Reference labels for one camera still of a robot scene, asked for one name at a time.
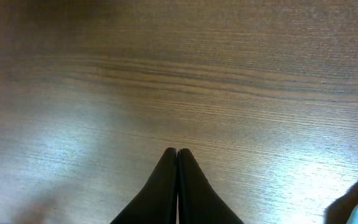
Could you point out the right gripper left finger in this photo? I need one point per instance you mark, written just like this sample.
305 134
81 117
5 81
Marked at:
156 203

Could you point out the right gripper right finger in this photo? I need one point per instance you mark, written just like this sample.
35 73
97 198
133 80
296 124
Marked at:
198 203

